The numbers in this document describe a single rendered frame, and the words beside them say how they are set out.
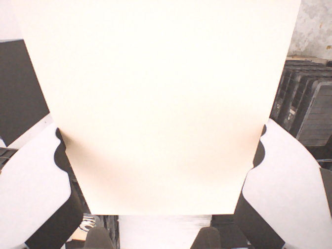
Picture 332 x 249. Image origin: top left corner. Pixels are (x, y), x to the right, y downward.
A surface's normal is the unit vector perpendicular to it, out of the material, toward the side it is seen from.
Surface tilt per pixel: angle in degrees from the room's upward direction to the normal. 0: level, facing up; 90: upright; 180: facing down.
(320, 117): 0
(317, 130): 0
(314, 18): 0
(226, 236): 90
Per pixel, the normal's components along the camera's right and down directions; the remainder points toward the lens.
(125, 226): -0.01, 0.50
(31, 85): 1.00, 0.00
